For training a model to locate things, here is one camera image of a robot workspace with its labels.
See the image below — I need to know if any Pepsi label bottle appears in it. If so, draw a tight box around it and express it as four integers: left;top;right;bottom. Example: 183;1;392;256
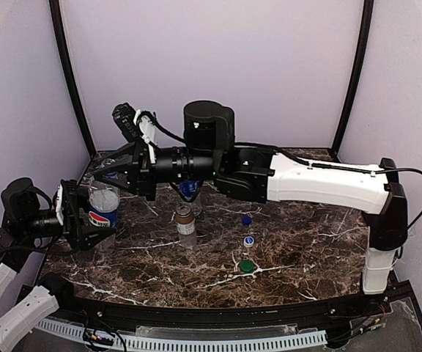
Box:
86;159;120;250

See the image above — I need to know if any blue label water bottle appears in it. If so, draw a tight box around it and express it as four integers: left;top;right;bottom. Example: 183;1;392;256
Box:
179;180;202;216

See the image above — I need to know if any green cap coffee bottle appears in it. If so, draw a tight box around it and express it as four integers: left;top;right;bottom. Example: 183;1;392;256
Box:
174;203;197;250

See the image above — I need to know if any dark blue bottle cap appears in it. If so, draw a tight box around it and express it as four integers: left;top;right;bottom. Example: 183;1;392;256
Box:
242;216;252;225

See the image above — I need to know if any green bottle cap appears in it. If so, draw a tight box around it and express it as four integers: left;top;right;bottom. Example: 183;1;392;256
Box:
239;260;255;274

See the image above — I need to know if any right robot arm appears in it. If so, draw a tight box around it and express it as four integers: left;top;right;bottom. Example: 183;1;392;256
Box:
94;100;408;295

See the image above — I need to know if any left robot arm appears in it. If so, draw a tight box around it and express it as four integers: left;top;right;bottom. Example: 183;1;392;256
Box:
0;177;116;351

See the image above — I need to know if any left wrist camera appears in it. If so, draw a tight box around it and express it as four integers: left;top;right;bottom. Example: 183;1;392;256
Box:
53;185;64;226

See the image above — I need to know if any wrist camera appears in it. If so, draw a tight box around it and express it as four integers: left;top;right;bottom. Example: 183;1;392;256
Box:
112;103;159;164
53;185;64;226

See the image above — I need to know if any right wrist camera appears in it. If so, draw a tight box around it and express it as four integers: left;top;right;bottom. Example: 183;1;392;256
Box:
112;103;159;164

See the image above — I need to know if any black front rail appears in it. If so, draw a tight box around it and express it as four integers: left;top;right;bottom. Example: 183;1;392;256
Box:
52;294;384;331

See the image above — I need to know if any white slotted cable duct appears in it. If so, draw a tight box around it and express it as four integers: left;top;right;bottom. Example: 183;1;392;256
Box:
35;318;327;352

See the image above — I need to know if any left black frame post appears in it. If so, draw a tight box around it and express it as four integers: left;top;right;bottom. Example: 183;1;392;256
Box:
48;0;97;158

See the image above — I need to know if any black frame post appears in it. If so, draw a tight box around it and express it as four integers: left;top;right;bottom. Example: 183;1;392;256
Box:
330;0;374;156
48;0;97;158

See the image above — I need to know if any right black frame post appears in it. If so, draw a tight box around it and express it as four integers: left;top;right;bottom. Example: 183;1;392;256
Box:
330;0;374;156

